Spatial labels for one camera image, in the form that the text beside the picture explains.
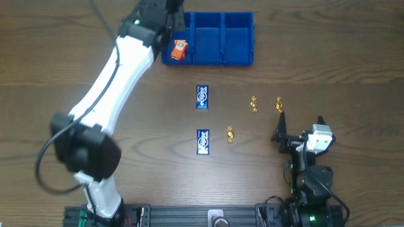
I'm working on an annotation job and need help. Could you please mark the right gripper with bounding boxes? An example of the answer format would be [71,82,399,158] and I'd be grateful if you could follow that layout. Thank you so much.
[270,110,326,154]

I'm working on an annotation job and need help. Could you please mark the black cable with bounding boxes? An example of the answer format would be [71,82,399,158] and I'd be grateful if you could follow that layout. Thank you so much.
[302,138,351,226]
[34,0,121,218]

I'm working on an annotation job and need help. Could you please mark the orange candy box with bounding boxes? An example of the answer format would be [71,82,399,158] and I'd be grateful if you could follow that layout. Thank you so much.
[170,39,189,61]

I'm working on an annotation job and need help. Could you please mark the mounting rail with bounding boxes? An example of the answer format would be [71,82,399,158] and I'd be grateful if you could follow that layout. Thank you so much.
[62,204,345,227]

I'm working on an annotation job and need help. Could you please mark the blue candy pack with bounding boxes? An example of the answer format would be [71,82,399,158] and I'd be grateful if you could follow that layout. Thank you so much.
[196,84,210,110]
[196,129,210,156]

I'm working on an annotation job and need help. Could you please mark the blue tray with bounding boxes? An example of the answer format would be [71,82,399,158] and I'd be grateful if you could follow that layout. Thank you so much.
[160,11,255,67]

